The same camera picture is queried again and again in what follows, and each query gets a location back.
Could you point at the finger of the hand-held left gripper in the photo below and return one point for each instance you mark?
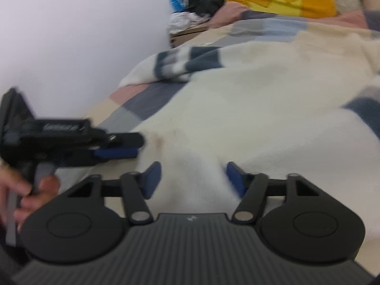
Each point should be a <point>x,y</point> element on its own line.
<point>118,153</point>
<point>127,139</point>

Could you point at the black clothes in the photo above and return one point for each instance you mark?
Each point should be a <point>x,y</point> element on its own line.
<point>207,3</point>

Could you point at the person's left hand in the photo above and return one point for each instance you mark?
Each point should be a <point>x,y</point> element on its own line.
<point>50,185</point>

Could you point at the white blue striped fleece blanket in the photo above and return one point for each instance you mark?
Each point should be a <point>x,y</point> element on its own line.
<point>252,109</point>

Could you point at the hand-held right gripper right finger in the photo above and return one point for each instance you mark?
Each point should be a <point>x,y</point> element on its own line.
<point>236,181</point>

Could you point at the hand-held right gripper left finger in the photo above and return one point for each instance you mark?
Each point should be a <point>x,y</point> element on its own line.
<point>153,181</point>

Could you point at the patchwork quilt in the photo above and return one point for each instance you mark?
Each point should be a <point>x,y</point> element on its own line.
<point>148,101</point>

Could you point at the blue plastic packet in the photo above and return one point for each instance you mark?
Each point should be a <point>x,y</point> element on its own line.
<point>177,3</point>

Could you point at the white crumpled clothes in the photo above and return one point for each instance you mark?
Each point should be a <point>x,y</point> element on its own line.
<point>184,20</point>

